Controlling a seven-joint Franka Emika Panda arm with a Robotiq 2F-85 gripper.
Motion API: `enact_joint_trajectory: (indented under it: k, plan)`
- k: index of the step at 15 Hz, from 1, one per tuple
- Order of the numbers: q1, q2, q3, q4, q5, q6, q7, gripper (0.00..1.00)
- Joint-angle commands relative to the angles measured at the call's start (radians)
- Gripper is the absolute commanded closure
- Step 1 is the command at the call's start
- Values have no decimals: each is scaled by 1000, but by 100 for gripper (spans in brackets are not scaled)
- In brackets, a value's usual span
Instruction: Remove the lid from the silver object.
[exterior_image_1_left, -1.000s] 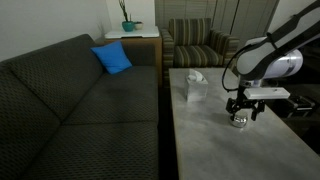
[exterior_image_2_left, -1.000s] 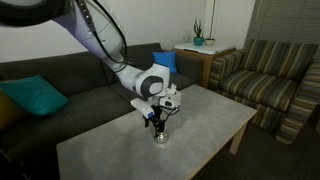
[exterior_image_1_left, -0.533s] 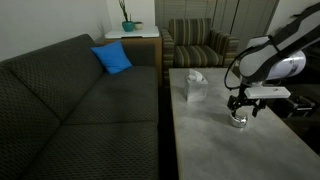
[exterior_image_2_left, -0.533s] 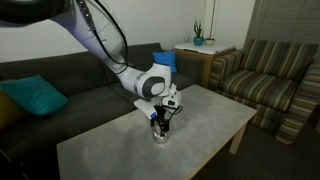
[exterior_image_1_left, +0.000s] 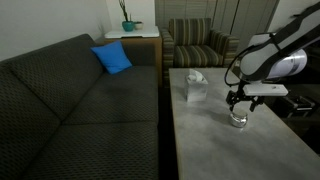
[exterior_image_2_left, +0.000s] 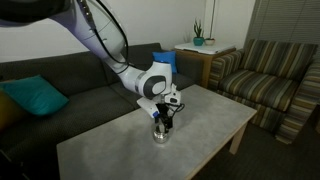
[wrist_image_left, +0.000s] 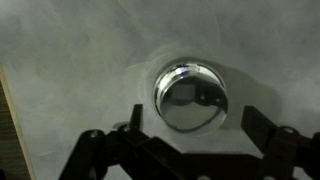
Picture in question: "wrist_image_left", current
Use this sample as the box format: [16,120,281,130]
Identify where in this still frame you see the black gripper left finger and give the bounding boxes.
[59,103,188,180]

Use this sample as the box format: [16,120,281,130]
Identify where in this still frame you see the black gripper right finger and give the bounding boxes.
[240,105,320,180]

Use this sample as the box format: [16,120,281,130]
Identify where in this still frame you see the shiny metal bowl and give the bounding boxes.
[152,58,230,133]

